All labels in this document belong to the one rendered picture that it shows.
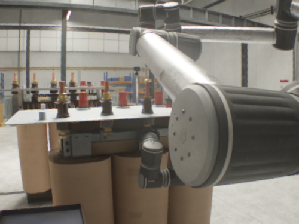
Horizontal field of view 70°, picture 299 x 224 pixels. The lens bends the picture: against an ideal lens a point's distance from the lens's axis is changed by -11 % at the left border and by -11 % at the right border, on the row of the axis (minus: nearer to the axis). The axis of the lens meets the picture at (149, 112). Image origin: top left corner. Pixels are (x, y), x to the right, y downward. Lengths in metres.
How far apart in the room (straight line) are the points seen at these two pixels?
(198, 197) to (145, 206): 0.47
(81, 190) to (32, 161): 1.70
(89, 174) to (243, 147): 1.23
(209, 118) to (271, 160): 0.15
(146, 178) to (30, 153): 2.09
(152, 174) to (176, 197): 0.68
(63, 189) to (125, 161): 0.44
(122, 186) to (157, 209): 0.32
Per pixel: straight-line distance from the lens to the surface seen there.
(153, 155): 1.22
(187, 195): 1.92
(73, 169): 1.51
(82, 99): 1.88
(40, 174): 3.24
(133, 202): 1.71
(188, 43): 1.27
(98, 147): 1.64
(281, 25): 1.58
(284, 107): 0.50
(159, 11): 1.57
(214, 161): 0.39
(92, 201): 1.61
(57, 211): 1.39
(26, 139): 3.13
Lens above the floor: 1.53
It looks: 6 degrees down
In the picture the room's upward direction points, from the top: straight up
